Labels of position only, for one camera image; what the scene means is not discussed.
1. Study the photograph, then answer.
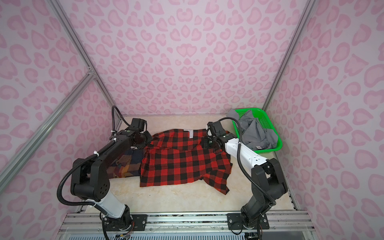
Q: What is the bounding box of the left corner aluminium post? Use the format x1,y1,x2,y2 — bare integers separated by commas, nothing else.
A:
47,0,116,107

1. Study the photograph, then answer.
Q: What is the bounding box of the right corner aluminium post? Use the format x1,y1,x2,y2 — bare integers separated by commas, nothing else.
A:
262,0,319,112

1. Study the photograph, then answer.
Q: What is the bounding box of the aluminium frame diagonal bar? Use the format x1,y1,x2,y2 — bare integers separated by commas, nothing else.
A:
1,71,95,193

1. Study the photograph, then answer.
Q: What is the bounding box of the green plastic basket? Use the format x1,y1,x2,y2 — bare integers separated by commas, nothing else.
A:
227,108,283,153

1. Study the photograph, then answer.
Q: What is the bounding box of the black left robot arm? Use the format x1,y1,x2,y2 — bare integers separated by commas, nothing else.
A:
71,118,152,231

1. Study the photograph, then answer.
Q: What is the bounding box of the corner aluminium post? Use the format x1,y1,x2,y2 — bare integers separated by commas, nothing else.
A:
47,0,116,107
262,0,319,112

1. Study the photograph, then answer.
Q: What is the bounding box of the grey shirt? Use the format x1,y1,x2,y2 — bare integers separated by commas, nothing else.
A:
227,109,278,151

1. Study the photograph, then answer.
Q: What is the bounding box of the folded brown plaid shirt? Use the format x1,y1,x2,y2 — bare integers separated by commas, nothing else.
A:
107,149,144,179

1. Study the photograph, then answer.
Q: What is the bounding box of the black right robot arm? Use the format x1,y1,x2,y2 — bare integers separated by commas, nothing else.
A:
202,117,288,235

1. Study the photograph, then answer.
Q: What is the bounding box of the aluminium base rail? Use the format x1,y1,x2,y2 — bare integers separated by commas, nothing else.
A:
55,209,319,240

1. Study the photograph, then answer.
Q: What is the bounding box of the red black plaid shirt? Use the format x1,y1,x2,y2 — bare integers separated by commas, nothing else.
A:
140,129,232,195

